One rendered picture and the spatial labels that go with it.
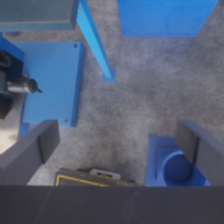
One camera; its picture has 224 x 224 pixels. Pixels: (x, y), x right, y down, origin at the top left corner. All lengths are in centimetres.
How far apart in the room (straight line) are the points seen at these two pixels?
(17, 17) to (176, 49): 139
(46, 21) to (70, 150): 124
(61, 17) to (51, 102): 110
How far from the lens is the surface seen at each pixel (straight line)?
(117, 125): 149
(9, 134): 177
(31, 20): 63
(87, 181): 126
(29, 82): 123
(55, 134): 16
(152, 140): 148
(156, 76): 158
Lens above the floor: 148
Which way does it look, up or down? 79 degrees down
